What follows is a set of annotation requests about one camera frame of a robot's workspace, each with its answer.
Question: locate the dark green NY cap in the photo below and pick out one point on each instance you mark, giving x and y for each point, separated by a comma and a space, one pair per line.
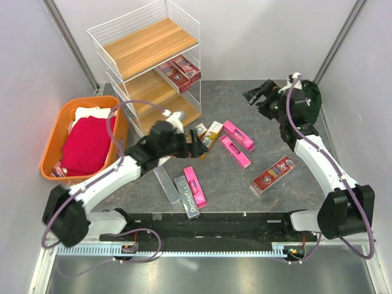
313, 100

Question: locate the silver grey toothpaste box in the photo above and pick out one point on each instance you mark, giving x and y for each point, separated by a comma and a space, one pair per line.
167, 184

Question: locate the orange silver R&O toothpaste box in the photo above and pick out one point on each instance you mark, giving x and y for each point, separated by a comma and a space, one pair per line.
211, 136

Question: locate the torn silver R&O toothpaste box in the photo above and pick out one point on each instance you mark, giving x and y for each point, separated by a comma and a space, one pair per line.
199, 130

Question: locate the pink toothpaste box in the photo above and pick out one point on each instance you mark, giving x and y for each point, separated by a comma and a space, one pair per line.
239, 136
195, 187
238, 155

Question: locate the red folded cloth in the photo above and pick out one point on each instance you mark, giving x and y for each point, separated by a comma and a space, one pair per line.
87, 148

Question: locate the white wire wooden shelf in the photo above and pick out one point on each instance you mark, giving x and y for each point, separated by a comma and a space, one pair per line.
131, 45

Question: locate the red 3D toothpaste box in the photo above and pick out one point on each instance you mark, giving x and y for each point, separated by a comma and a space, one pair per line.
173, 77

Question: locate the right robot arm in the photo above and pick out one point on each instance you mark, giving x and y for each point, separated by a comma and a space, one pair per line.
348, 207

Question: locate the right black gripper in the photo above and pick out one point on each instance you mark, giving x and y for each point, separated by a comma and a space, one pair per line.
270, 88

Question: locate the white folded cloth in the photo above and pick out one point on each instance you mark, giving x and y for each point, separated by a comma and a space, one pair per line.
96, 112

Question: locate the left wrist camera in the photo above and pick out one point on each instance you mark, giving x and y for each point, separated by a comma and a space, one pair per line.
175, 119

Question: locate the red 3D toothpaste box floor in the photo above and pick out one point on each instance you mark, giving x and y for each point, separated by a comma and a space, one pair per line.
272, 175

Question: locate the red 3D box on shelf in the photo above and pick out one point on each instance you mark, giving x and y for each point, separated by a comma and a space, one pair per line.
192, 72

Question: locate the silver Protefix toothpaste box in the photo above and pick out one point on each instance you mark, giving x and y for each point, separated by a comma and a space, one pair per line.
187, 197

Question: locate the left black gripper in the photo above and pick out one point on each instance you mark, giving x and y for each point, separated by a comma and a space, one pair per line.
193, 150

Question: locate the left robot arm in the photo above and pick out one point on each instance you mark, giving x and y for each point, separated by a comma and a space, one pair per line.
69, 211

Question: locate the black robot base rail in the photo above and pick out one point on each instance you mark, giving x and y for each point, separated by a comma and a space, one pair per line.
263, 226

